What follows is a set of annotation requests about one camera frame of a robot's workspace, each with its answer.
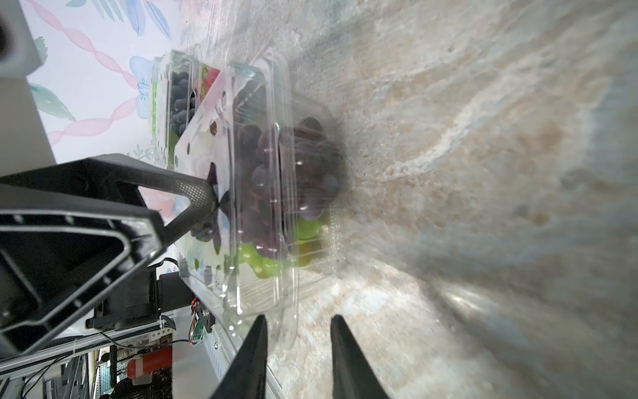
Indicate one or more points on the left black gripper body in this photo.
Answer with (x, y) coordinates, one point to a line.
(49, 281)

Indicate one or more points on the clear clamshell container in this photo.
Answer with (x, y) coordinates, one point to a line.
(210, 267)
(163, 142)

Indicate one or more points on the aluminium front rail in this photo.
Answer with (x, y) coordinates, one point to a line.
(151, 361)

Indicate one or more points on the purple red grape bunch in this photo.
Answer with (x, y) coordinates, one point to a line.
(275, 159)

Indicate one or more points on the pink red grape bunch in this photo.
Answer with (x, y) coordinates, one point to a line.
(207, 79)

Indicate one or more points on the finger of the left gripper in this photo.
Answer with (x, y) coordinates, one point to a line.
(117, 187)
(143, 249)

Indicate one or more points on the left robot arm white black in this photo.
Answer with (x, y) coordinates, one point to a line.
(135, 301)

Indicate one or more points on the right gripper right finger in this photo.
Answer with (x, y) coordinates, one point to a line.
(352, 375)

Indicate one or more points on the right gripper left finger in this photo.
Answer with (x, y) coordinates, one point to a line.
(246, 376)

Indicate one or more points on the small green grape bunch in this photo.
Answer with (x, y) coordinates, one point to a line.
(270, 255)

